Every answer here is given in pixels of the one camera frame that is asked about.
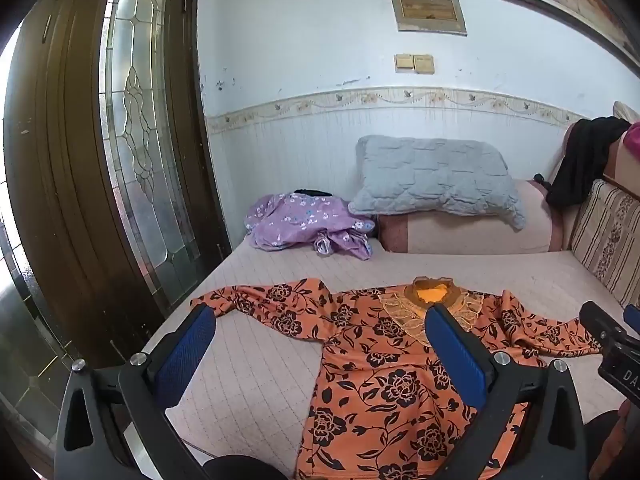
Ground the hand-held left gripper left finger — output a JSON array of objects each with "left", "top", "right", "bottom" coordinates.
[{"left": 54, "top": 304, "right": 217, "bottom": 480}]

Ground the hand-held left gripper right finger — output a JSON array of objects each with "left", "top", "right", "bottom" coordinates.
[{"left": 425, "top": 304, "right": 587, "bottom": 480}]

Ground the orange black floral blouse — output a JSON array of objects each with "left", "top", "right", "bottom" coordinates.
[{"left": 190, "top": 275, "right": 603, "bottom": 480}]

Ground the striped floral sofa cushion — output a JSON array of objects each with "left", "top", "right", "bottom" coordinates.
[{"left": 570, "top": 178, "right": 640, "bottom": 307}]

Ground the pale quilted mattress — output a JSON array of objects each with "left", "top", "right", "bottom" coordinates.
[{"left": 140, "top": 240, "right": 632, "bottom": 480}]

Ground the pink sofa armrest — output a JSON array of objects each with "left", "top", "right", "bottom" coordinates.
[{"left": 377, "top": 179, "right": 568, "bottom": 256}]

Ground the black cloth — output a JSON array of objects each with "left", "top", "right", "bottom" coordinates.
[{"left": 534, "top": 116, "right": 632, "bottom": 209}]

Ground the purple floral garment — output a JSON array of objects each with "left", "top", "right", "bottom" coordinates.
[{"left": 245, "top": 192, "right": 376, "bottom": 261}]

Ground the grey quilted pillow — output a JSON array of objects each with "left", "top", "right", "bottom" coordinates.
[{"left": 347, "top": 135, "right": 527, "bottom": 231}]

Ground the cream pillow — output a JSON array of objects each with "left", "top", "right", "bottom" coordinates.
[{"left": 612, "top": 101, "right": 640, "bottom": 124}]

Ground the wooden door with leaded glass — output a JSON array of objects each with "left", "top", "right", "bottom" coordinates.
[{"left": 0, "top": 0, "right": 233, "bottom": 466}]

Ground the framed wall plaque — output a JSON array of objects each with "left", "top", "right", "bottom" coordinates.
[{"left": 388, "top": 0, "right": 468, "bottom": 37}]

